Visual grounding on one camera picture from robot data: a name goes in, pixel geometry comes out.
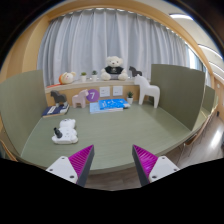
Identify small black horse figurine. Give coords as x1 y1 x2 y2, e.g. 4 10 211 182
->
128 65 143 78

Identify ceiling lights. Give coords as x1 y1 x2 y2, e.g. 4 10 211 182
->
169 12 224 74

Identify white bear-shaped power strip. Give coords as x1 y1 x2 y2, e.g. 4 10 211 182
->
51 118 79 145

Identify green partition panel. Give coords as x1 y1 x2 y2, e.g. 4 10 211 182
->
0 69 49 156
149 63 207 132
200 84 217 114

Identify light wooden ledge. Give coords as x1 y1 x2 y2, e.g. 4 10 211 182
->
44 78 151 108

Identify bright blue book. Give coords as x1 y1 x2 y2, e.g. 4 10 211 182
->
98 98 129 111

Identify light grey curtain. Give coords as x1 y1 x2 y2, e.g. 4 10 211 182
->
36 7 198 88

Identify white teddy bear black shirt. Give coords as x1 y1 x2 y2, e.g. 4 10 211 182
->
100 55 129 82

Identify light blue book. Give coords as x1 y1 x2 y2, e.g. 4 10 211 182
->
88 101 132 115

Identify orange and cream plush toy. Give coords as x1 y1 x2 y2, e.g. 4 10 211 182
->
45 71 77 89

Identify grey horse figurine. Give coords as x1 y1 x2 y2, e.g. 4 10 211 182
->
49 90 69 108

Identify dark blue book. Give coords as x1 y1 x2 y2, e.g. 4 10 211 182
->
41 103 71 118

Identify round purple number sign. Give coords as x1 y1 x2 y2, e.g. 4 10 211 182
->
85 88 101 103

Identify white wall socket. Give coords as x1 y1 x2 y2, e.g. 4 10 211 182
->
112 85 124 97
99 86 111 98

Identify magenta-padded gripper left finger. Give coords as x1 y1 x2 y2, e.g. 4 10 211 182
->
45 144 96 188

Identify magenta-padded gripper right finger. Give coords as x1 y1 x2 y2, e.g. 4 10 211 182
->
131 144 181 187

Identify large white horse figurine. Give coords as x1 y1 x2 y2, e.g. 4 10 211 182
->
133 73 161 109

